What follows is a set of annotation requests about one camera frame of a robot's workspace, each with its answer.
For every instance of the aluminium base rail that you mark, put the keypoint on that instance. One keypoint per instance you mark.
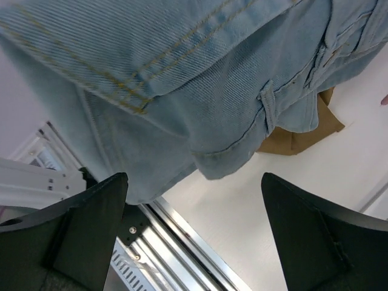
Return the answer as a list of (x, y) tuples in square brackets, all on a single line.
[(156, 249)]

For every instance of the light blue denim garment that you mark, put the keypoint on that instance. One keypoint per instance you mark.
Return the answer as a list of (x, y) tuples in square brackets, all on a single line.
[(159, 89)]

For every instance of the brown skirt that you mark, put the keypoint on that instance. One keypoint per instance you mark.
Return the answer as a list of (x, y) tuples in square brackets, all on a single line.
[(283, 142)]

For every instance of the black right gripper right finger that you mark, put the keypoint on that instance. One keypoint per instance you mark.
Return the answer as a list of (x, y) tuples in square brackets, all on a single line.
[(322, 245)]

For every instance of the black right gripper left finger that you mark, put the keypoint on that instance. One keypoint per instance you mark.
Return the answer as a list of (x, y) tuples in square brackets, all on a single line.
[(67, 245)]

